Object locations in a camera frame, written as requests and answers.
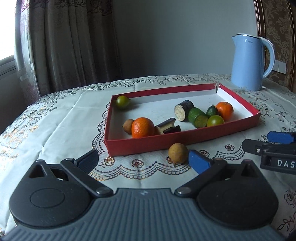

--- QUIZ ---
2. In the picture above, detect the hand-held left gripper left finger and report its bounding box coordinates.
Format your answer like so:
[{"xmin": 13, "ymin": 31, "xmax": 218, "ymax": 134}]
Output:
[{"xmin": 28, "ymin": 149, "xmax": 114, "ymax": 199}]

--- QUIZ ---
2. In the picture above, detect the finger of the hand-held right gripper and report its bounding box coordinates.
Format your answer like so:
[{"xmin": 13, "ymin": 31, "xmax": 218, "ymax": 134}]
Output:
[
  {"xmin": 267, "ymin": 131, "xmax": 296, "ymax": 143},
  {"xmin": 242, "ymin": 138, "xmax": 296, "ymax": 156}
]

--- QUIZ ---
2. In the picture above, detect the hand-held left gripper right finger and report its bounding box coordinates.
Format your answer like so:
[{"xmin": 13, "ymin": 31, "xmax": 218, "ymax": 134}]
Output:
[{"xmin": 174, "ymin": 149, "xmax": 261, "ymax": 199}]

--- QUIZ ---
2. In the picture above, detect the brown longan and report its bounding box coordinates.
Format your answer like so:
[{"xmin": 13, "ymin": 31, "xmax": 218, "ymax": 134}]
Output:
[
  {"xmin": 168, "ymin": 143, "xmax": 188, "ymax": 164},
  {"xmin": 122, "ymin": 119, "xmax": 135, "ymax": 134}
]

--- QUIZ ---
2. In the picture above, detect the partly peeled sugarcane piece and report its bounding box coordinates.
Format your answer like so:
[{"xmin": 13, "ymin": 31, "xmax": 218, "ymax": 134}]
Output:
[{"xmin": 154, "ymin": 118, "xmax": 181, "ymax": 135}]

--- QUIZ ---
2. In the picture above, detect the green jujube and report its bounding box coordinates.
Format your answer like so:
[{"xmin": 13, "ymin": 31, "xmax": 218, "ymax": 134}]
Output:
[
  {"xmin": 116, "ymin": 95, "xmax": 131, "ymax": 110},
  {"xmin": 207, "ymin": 115, "xmax": 225, "ymax": 127}
]

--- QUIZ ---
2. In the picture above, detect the orange tangerine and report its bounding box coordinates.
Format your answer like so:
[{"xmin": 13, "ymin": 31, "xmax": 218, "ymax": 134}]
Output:
[
  {"xmin": 131, "ymin": 117, "xmax": 155, "ymax": 139},
  {"xmin": 216, "ymin": 101, "xmax": 234, "ymax": 121}
]

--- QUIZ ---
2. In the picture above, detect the cut green cucumber piece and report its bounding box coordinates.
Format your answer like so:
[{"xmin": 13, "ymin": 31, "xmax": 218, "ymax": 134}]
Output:
[{"xmin": 187, "ymin": 107, "xmax": 209, "ymax": 128}]

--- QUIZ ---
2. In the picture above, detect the green cucumber end piece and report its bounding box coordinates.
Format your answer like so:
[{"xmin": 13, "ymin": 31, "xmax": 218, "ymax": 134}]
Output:
[{"xmin": 206, "ymin": 105, "xmax": 220, "ymax": 117}]

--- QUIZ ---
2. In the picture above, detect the red cardboard box tray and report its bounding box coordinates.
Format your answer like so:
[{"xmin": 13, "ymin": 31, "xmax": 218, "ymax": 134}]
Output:
[{"xmin": 104, "ymin": 83, "xmax": 261, "ymax": 157}]

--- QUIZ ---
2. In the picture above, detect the dark sugarcane piece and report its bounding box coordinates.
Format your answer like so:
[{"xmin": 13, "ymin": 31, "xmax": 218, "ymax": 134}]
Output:
[{"xmin": 174, "ymin": 100, "xmax": 195, "ymax": 122}]

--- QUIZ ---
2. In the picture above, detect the light blue electric kettle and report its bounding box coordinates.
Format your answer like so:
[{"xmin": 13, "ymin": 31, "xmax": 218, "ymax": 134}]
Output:
[{"xmin": 231, "ymin": 34, "xmax": 275, "ymax": 91}]

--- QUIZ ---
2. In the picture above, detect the wooden framed patterned panel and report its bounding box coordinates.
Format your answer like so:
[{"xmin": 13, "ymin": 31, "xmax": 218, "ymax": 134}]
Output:
[{"xmin": 253, "ymin": 0, "xmax": 296, "ymax": 93}]

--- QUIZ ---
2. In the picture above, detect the brown patterned curtain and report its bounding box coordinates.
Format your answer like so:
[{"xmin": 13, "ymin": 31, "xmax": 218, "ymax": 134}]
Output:
[{"xmin": 14, "ymin": 0, "xmax": 122, "ymax": 96}]

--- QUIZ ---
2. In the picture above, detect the white window ledge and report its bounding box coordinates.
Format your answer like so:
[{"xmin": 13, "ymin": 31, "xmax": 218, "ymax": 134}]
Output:
[{"xmin": 0, "ymin": 54, "xmax": 16, "ymax": 77}]

